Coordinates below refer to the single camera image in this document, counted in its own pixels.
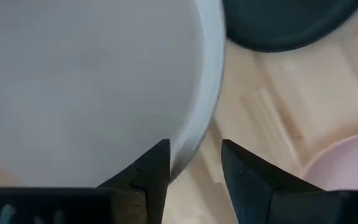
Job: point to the large dark bowl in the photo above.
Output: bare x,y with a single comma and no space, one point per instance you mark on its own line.
291,21

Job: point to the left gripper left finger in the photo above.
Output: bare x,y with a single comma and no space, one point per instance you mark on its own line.
148,186

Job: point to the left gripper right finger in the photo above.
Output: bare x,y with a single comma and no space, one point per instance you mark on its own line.
253,193

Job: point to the large pink plate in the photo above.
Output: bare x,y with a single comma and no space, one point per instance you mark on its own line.
353,161

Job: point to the small warm grey plate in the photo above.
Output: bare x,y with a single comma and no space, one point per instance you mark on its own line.
89,77

